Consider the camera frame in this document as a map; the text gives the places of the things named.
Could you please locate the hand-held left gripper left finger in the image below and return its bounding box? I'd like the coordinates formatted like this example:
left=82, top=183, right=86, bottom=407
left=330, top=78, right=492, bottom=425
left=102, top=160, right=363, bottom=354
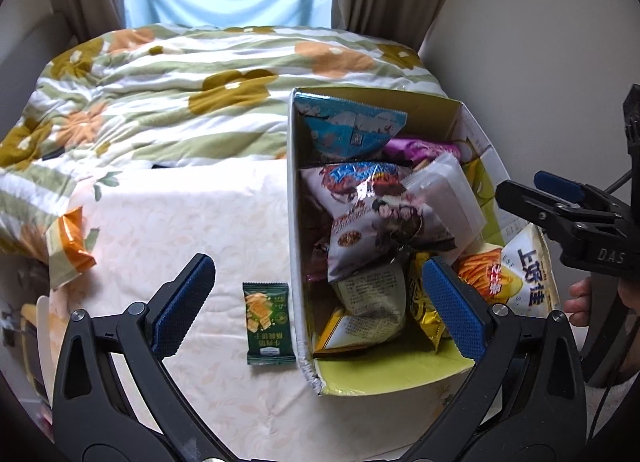
left=50, top=253, right=236, bottom=462

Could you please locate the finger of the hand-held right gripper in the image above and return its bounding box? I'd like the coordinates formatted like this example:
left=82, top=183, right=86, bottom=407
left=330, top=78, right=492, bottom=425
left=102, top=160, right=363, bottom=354
left=532, top=169, right=626, bottom=215
left=495, top=179, right=591, bottom=253

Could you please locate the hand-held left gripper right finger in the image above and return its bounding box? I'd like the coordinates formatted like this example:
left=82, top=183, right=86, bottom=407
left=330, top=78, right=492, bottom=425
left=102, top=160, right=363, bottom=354
left=400, top=256, right=588, bottom=462

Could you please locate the gold yellow snack bag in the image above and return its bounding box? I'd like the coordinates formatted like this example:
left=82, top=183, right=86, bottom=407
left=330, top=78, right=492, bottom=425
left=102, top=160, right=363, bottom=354
left=407, top=252, right=453, bottom=354

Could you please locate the white printed snack packet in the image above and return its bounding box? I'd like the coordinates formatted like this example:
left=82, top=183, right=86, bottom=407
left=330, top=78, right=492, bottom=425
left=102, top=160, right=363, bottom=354
left=334, top=262, right=407, bottom=335

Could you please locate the yellow-green cardboard box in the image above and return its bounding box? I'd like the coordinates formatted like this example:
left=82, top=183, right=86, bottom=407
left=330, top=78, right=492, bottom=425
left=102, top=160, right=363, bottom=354
left=287, top=87, right=563, bottom=397

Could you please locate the mauve grey snack bag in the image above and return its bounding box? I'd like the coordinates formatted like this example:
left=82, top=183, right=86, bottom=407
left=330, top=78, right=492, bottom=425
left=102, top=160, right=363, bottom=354
left=300, top=162, right=457, bottom=284

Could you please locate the purple potato chip bag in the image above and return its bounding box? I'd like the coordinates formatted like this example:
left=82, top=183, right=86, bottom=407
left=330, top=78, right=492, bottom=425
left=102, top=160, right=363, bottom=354
left=384, top=137, right=468, bottom=168

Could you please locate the light blue shrimp snack bag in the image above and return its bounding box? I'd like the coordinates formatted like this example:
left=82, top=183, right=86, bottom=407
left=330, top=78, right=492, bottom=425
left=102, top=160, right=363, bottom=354
left=292, top=95, right=407, bottom=163

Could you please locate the person's right hand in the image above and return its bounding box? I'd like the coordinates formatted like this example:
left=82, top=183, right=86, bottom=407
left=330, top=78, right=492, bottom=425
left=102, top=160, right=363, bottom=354
left=564, top=276, right=594, bottom=328

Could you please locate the orange stick snack bag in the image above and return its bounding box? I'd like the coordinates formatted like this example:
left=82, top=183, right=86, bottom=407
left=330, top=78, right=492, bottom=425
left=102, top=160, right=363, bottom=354
left=456, top=247, right=518, bottom=304

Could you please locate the clear plastic packet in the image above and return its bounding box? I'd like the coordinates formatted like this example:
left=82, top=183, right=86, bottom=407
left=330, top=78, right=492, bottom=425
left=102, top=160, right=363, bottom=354
left=402, top=152, right=487, bottom=249

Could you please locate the green cracker packet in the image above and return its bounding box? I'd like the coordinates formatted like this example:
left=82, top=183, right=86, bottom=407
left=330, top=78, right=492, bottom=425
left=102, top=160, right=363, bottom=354
left=242, top=282, right=296, bottom=365

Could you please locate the yellow snack packet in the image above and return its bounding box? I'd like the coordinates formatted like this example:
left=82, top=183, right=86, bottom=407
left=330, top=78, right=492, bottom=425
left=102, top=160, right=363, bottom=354
left=314, top=309, right=386, bottom=360

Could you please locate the dark red snack packet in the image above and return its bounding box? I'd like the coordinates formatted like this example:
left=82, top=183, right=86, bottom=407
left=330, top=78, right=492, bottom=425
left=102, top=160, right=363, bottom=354
left=305, top=237, right=333, bottom=283

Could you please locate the floral blanket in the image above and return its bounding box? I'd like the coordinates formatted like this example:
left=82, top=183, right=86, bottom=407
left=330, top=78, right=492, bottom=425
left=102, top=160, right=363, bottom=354
left=0, top=25, right=446, bottom=263

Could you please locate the black cable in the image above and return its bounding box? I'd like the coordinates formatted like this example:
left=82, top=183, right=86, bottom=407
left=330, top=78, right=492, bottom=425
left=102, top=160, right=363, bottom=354
left=602, top=167, right=633, bottom=195
left=585, top=382, right=618, bottom=443

